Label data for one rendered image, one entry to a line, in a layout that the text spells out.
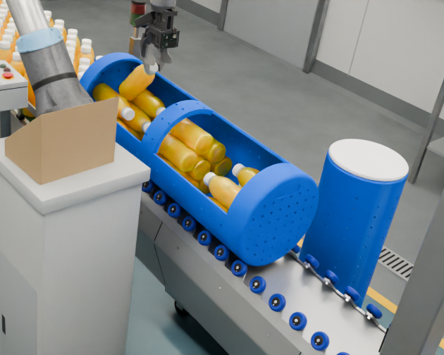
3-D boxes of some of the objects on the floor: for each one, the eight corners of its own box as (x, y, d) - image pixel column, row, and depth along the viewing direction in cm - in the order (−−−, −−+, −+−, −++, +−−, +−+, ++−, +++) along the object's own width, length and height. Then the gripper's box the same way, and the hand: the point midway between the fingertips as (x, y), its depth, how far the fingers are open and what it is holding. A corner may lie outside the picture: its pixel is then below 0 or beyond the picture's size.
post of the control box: (5, 313, 271) (-1, 101, 221) (1, 307, 274) (-6, 96, 223) (15, 310, 274) (10, 99, 223) (10, 304, 276) (5, 94, 226)
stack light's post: (116, 247, 321) (134, 39, 266) (112, 243, 324) (129, 36, 268) (123, 245, 324) (142, 39, 268) (119, 241, 326) (137, 35, 270)
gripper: (156, 11, 179) (149, 81, 190) (188, 9, 186) (180, 77, 197) (139, 2, 185) (134, 71, 195) (171, 1, 192) (164, 67, 202)
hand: (152, 67), depth 197 cm, fingers closed on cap, 4 cm apart
